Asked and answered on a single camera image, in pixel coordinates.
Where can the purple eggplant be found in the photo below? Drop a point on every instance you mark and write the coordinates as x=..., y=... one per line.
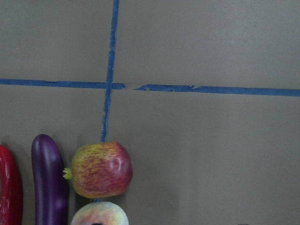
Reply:
x=51, y=189

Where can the red chili pepper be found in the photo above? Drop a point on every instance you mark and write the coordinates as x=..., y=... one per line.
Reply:
x=11, y=191

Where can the pink green peach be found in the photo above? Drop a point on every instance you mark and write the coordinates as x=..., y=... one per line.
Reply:
x=100, y=213

